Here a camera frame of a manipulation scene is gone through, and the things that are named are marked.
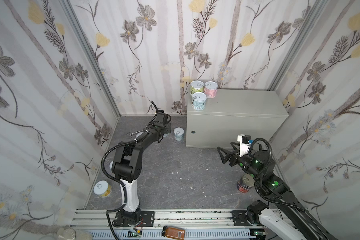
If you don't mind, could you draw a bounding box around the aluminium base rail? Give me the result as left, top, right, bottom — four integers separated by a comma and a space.
70, 209, 279, 240

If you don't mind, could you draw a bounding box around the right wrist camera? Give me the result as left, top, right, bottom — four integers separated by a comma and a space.
237, 134, 253, 157

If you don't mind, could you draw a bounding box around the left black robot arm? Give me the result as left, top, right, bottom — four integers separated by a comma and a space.
101, 101, 172, 227

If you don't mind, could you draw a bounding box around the red dark label can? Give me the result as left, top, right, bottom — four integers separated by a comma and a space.
237, 174, 255, 193

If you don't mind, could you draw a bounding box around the teal can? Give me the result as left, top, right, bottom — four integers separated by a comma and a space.
174, 127, 185, 141
192, 92, 207, 111

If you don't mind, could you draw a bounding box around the orange brown bottle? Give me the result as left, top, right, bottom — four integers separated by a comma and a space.
162, 226, 186, 240

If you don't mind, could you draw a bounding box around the grey metal cabinet box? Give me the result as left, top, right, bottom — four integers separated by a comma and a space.
185, 89, 289, 149

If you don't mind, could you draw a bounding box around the yellow label can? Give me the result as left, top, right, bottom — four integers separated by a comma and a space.
93, 180, 112, 198

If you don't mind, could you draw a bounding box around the green label can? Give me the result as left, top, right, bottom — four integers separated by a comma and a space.
191, 81, 204, 95

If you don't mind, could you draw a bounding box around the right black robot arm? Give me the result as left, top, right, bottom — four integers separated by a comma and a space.
217, 135, 335, 240

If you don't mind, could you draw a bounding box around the pink label can front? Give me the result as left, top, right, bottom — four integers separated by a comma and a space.
204, 81, 218, 99

